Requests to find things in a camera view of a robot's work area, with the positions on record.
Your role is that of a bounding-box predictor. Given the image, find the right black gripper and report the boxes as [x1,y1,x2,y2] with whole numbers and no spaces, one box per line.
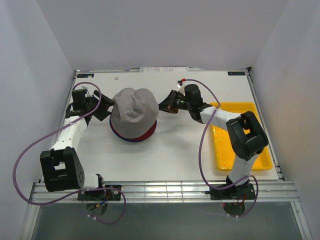
[155,90,192,114]

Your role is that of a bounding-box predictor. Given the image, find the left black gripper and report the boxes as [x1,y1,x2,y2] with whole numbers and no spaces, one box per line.
[86,90,118,122]

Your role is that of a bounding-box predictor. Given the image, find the blue bucket hat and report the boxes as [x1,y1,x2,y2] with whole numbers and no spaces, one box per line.
[109,119,157,143]

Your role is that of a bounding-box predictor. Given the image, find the grey cap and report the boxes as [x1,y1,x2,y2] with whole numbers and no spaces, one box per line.
[109,88,159,142]

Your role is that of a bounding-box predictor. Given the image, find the dark red hat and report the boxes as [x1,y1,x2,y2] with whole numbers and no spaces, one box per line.
[109,119,158,143]

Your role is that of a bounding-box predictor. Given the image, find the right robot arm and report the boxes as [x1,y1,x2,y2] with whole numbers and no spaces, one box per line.
[158,84,269,199]

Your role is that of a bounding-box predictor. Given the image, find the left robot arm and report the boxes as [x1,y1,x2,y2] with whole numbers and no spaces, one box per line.
[40,89,114,200]

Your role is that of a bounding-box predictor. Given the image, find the papers at back edge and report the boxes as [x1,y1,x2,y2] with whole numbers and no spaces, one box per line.
[139,66,189,73]

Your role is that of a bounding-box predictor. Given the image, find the dark corner label sticker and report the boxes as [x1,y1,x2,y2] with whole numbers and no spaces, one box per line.
[227,71,246,76]

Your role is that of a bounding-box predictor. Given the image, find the yellow plastic tray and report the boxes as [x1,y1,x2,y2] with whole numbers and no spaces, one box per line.
[211,102,273,171]

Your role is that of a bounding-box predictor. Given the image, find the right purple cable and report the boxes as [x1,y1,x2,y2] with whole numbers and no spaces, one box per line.
[183,78,260,218]

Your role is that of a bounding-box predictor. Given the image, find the purple cable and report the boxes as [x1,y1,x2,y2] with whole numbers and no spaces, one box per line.
[183,78,260,218]
[12,81,127,225]

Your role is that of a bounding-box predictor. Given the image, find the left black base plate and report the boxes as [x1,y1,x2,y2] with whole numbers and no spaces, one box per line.
[77,185,122,202]

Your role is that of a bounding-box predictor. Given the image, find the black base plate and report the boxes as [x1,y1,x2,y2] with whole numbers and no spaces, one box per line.
[77,185,122,202]
[205,183,256,200]

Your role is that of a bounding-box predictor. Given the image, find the aluminium front rail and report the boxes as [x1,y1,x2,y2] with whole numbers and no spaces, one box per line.
[27,181,301,205]

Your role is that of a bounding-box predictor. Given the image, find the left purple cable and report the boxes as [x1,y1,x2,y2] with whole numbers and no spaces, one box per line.
[12,81,127,225]

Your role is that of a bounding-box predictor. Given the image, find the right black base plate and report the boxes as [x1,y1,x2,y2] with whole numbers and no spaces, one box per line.
[205,183,256,200]

